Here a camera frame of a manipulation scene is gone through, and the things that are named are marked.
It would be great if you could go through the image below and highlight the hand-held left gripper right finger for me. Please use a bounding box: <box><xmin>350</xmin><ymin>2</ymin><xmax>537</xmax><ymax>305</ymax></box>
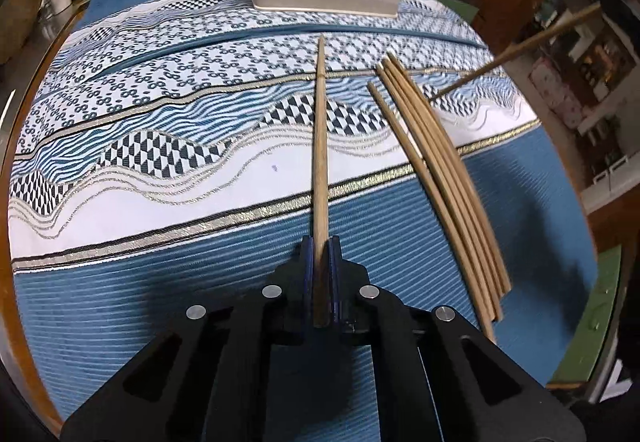
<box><xmin>329</xmin><ymin>236</ymin><xmax>587</xmax><ymax>442</ymax></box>

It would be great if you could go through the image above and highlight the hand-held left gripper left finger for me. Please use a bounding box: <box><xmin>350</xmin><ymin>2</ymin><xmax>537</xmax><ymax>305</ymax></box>
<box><xmin>60</xmin><ymin>236</ymin><xmax>316</xmax><ymax>442</ymax></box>

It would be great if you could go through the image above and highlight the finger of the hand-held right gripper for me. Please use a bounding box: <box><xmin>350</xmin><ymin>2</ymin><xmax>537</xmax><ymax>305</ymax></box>
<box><xmin>596</xmin><ymin>0</ymin><xmax>640</xmax><ymax>54</ymax></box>

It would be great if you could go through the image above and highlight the pile of wooden chopsticks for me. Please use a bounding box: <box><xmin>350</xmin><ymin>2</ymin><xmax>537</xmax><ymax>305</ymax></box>
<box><xmin>366</xmin><ymin>81</ymin><xmax>497</xmax><ymax>344</ymax></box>

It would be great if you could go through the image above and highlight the pink patterned carton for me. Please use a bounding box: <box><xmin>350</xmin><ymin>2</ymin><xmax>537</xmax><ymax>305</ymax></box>
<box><xmin>530</xmin><ymin>57</ymin><xmax>586</xmax><ymax>128</ymax></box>

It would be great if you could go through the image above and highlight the green cabinet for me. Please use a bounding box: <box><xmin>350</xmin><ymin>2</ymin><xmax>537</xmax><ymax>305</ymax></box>
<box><xmin>452</xmin><ymin>0</ymin><xmax>481</xmax><ymax>23</ymax></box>

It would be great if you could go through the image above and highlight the blue patterned table mat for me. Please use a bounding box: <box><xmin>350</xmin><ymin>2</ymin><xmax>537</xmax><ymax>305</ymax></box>
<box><xmin>7</xmin><ymin>0</ymin><xmax>601</xmax><ymax>442</ymax></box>

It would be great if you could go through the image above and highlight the round wooden chopping board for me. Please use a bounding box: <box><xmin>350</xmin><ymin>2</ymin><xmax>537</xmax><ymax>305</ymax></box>
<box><xmin>0</xmin><ymin>0</ymin><xmax>43</xmax><ymax>66</ymax></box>

